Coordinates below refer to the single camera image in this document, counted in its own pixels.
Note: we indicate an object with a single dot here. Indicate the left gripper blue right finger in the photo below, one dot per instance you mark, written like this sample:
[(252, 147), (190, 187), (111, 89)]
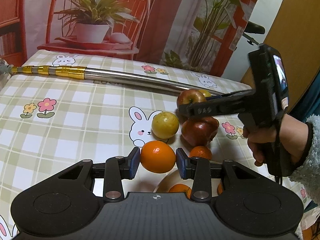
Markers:
[(183, 164)]

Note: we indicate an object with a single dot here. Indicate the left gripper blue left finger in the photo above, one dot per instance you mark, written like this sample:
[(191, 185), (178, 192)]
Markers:
[(133, 162)]

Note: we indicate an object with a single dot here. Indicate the dark red apple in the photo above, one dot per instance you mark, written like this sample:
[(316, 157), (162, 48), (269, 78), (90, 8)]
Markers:
[(200, 132)]

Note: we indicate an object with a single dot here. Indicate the yellow-green round fruit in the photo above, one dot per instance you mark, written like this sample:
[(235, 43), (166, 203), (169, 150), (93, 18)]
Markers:
[(165, 125)]

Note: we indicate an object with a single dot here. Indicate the orange tangerine small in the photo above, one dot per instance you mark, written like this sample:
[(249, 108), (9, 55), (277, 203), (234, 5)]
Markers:
[(219, 189)]

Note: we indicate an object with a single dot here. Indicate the yellow round fruit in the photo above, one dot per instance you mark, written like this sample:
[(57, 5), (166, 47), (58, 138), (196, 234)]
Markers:
[(205, 93)]

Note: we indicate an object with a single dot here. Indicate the brownish red apple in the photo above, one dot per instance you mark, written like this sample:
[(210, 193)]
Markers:
[(190, 96)]

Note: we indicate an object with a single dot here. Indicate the fuzzy grey sleeve forearm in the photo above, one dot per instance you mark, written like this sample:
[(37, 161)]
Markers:
[(307, 168)]

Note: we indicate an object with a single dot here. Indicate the person right hand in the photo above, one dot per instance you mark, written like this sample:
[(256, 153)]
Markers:
[(294, 135)]

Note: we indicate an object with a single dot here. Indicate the beige plate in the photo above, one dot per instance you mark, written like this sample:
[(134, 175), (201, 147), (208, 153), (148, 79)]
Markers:
[(173, 178)]

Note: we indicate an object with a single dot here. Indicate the teal curtain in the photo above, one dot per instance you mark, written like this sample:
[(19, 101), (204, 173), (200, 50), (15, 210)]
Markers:
[(309, 102)]

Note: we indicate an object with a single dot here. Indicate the wooden door panel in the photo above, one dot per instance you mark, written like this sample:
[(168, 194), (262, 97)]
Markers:
[(295, 34)]

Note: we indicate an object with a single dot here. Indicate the checkered bunny tablecloth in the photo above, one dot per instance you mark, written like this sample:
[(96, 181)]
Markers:
[(64, 173)]

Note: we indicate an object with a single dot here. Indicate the printed room backdrop cloth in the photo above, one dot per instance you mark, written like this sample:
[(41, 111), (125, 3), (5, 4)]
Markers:
[(199, 35)]

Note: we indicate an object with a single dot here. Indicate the metal telescopic pole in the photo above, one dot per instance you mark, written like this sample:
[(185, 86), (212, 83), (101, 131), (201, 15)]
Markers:
[(92, 74)]

